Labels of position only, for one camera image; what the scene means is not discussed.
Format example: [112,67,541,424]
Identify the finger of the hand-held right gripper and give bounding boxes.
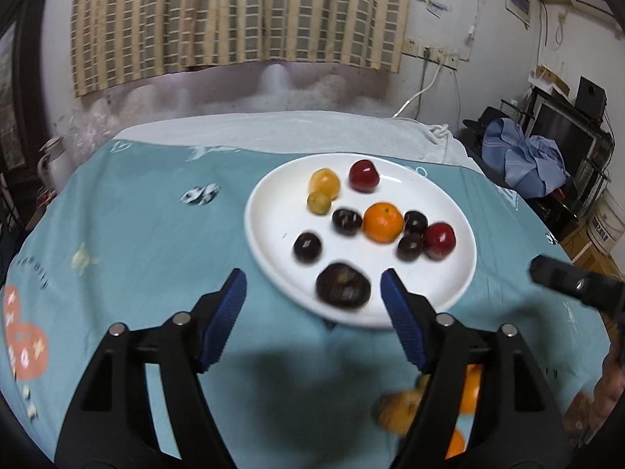
[530,255,625,316]

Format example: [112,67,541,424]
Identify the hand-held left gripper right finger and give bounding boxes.
[380,268,572,469]

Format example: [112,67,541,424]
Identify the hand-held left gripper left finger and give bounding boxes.
[56,268,248,469]

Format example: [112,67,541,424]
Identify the dark brown mangosteen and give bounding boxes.
[315,262,371,309]

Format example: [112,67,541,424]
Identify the dark purple plum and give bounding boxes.
[403,210,429,235]
[332,208,363,236]
[293,232,323,263]
[396,233,425,263]

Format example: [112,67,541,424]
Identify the red plum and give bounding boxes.
[348,159,380,193]
[423,222,458,261]

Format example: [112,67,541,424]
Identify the large orange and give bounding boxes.
[363,202,405,243]

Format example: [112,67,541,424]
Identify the white oval plate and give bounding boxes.
[244,153,478,329]

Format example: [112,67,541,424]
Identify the small green-yellow fruit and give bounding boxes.
[307,192,333,216]

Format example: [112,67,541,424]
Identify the red plum top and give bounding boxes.
[348,159,380,193]

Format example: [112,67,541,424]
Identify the yellow round fruit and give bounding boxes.
[309,168,341,199]

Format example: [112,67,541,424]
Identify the person's right hand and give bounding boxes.
[566,342,625,450]

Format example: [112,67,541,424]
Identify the white bucket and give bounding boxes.
[585,187,625,256]

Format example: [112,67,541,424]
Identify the tan brown-patched fruit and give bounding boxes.
[375,385,431,437]

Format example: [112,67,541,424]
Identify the small orange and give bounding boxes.
[459,364,484,416]
[443,427,467,461]

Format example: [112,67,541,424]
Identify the teal printed blanket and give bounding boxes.
[0,139,617,469]

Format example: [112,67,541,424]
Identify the blue clothes pile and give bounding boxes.
[482,118,571,200]

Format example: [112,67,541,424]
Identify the black monitor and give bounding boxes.
[529,97,600,169]

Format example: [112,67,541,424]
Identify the black speaker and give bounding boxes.
[575,76,607,119]

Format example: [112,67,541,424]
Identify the white bed sheet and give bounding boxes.
[111,110,485,173]

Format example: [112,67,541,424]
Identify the cardboard box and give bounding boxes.
[529,65,571,97]

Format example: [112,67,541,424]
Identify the checked beige curtain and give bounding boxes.
[71,0,412,99]

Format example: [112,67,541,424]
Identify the dark framed painting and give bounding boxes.
[0,10,31,173]

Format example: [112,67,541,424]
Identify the white power cable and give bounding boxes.
[392,56,444,119]

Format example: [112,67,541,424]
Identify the white wall outlets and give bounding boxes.
[404,36,461,70]

